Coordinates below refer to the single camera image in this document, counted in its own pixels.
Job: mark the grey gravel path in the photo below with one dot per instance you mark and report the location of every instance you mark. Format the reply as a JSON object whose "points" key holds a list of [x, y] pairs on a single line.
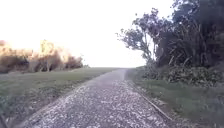
{"points": [[103, 103]]}

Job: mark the sunlit row of trees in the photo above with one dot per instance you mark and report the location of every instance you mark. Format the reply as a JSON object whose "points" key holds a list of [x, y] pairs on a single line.
{"points": [[40, 60]]}

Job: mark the grass field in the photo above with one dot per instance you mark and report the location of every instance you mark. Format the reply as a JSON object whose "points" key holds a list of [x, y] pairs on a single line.
{"points": [[36, 85]]}

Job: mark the dark wood of trees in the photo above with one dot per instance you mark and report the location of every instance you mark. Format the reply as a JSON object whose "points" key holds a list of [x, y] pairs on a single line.
{"points": [[193, 40]]}

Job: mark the grass verge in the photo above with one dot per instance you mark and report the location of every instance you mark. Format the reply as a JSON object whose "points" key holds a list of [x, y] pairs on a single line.
{"points": [[190, 100]]}

